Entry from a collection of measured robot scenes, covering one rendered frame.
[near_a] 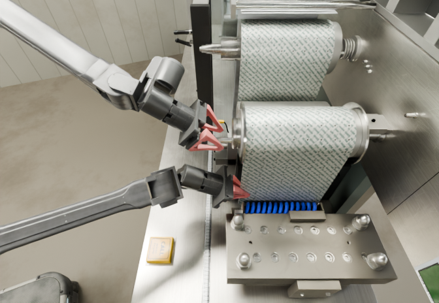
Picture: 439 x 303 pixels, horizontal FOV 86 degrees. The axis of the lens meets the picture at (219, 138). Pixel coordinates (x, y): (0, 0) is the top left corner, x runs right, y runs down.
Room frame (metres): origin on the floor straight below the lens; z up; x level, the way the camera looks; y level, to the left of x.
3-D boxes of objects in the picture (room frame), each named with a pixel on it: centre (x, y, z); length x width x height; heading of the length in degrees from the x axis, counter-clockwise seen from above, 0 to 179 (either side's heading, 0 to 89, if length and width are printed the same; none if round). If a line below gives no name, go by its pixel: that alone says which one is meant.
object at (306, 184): (0.33, -0.17, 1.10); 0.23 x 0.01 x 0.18; 90
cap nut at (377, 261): (0.16, -0.38, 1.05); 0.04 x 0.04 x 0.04
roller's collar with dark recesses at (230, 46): (0.64, -0.03, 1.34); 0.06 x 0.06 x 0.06; 0
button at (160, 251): (0.23, 0.18, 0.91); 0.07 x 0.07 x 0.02; 0
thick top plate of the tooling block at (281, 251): (0.21, -0.22, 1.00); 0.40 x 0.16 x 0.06; 90
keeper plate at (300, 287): (0.12, -0.23, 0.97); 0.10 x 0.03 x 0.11; 90
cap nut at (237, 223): (0.26, -0.05, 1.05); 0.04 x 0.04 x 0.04
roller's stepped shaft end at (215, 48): (0.64, 0.03, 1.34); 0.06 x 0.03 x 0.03; 90
